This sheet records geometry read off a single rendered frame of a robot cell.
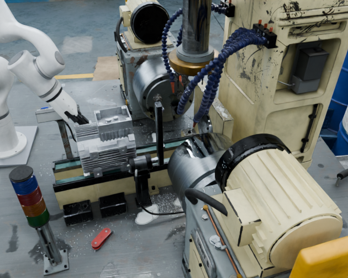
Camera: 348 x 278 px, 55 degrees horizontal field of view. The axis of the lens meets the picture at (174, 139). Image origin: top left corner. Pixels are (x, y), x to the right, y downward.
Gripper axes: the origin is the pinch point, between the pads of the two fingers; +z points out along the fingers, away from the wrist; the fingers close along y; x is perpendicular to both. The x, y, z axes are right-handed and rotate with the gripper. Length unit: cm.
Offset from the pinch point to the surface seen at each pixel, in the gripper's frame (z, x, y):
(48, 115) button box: -2.8, -13.5, -14.5
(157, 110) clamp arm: 0.2, 27.1, 20.9
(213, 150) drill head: 13, 35, 37
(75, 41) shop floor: 96, -52, -360
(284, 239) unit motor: -2, 38, 79
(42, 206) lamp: -6.5, -12.8, 37.5
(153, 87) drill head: 14.6, 27.0, -14.8
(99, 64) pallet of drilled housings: 94, -27, -247
